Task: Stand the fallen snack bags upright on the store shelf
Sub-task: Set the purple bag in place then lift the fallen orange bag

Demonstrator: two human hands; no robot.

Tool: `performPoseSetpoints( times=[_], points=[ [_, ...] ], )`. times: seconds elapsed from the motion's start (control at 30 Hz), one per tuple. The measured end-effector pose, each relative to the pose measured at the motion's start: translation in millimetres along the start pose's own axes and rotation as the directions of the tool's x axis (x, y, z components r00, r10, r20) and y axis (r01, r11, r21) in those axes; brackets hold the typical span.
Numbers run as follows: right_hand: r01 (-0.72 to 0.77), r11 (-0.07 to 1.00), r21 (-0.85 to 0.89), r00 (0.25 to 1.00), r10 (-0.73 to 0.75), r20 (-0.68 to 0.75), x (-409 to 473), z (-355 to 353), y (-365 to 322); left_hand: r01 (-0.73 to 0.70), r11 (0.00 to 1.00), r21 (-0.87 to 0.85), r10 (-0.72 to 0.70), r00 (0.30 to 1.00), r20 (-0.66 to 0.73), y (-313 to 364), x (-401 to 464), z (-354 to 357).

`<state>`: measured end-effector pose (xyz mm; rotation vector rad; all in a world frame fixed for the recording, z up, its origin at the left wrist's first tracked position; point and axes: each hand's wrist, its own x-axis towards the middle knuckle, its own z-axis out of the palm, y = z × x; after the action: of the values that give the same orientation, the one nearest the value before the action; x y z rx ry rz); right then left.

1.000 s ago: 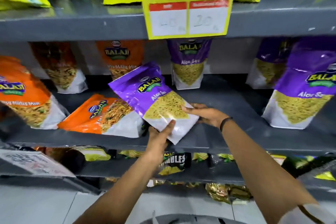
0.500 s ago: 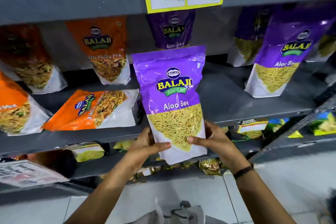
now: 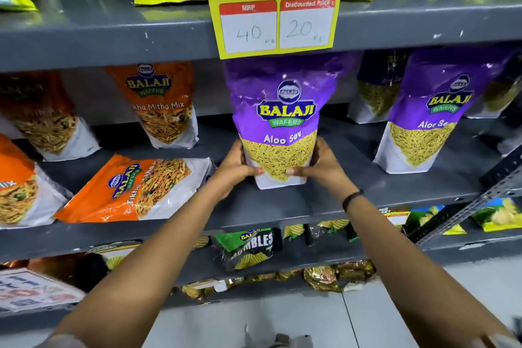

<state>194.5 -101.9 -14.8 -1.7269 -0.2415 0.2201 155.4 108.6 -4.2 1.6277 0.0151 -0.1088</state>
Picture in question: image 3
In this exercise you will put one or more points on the person's left hand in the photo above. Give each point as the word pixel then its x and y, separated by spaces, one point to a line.
pixel 230 174

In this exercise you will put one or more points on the person's right hand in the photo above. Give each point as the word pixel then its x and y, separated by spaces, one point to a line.
pixel 328 172

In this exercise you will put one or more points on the person's left thumb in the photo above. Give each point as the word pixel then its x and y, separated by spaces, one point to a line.
pixel 254 172

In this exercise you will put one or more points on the person's right thumb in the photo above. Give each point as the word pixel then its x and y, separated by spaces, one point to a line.
pixel 298 171

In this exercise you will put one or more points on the purple snack packet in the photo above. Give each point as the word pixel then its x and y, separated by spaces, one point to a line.
pixel 499 95
pixel 432 115
pixel 281 107
pixel 377 90

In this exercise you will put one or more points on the person's right forearm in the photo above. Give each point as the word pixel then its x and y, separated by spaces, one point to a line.
pixel 412 274

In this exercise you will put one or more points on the person's left forearm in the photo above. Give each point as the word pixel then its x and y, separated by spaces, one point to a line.
pixel 142 270

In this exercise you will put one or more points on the black wristband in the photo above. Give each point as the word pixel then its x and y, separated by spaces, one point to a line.
pixel 351 198

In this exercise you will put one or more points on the yellow striped chips packet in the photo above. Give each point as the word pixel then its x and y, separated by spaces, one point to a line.
pixel 116 254
pixel 293 231
pixel 326 227
pixel 201 242

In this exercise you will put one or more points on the green black chips packet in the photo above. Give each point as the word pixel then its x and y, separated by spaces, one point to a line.
pixel 246 248

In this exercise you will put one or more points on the gold foil packet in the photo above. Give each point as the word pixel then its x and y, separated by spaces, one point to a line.
pixel 204 287
pixel 260 277
pixel 289 274
pixel 322 278
pixel 354 271

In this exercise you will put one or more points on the white red snack packet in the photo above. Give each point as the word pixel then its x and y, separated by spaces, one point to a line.
pixel 394 215

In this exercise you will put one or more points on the orange snack packet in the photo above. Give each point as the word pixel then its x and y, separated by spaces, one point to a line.
pixel 161 103
pixel 22 192
pixel 45 123
pixel 130 190

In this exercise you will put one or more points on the blue green chips packet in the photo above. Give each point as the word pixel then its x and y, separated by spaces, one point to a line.
pixel 499 215
pixel 424 217

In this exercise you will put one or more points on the yellow paper price sign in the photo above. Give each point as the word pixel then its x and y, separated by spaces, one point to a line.
pixel 275 9

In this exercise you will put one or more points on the grey metal shelf rack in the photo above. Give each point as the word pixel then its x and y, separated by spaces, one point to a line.
pixel 102 29

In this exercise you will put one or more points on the dark orange packet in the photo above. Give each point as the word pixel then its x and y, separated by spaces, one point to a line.
pixel 49 268

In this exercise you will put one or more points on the white patterned box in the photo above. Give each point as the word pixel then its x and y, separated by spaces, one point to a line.
pixel 34 290

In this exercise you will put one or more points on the slotted metal rack bracket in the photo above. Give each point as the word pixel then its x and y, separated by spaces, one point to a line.
pixel 469 205

